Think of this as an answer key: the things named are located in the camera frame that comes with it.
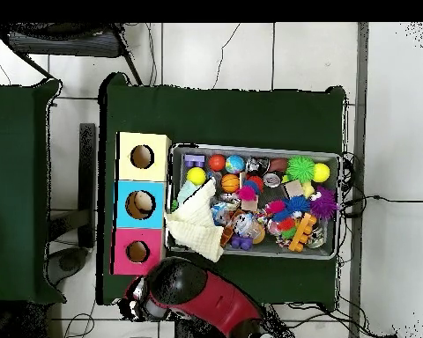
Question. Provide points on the cream waffle cloth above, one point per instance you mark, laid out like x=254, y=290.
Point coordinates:
x=197, y=232

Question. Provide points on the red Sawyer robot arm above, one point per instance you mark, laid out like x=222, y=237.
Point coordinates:
x=215, y=299

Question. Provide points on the wooden box with three holes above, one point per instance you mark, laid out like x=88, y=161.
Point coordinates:
x=123, y=218

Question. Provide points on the clear mesh bin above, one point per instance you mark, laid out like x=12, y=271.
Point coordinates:
x=178, y=174

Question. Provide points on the dark round floor base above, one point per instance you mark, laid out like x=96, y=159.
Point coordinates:
x=68, y=262

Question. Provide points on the black upright panel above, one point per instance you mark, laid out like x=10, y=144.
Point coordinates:
x=87, y=176

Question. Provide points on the yellow plastic ball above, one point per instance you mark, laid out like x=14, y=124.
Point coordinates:
x=196, y=176
x=321, y=172

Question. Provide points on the small orange basketball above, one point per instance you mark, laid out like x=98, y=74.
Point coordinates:
x=230, y=183

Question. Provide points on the red-orange ball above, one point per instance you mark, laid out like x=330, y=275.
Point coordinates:
x=216, y=162

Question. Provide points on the green cloth side table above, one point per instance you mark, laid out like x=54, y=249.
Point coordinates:
x=17, y=176

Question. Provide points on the blue globe ball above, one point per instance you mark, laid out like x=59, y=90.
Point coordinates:
x=235, y=164

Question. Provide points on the orange toy building block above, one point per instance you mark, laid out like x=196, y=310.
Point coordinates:
x=302, y=234

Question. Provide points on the dark green table cloth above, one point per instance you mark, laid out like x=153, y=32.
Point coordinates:
x=232, y=116

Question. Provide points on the green spiky rubber ball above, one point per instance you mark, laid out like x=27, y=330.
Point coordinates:
x=300, y=169

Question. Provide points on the purple spiky monster toy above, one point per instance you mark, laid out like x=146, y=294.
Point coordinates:
x=324, y=202

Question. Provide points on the black office chair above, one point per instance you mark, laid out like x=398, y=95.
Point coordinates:
x=63, y=44

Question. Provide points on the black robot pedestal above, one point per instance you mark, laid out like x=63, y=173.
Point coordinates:
x=194, y=332

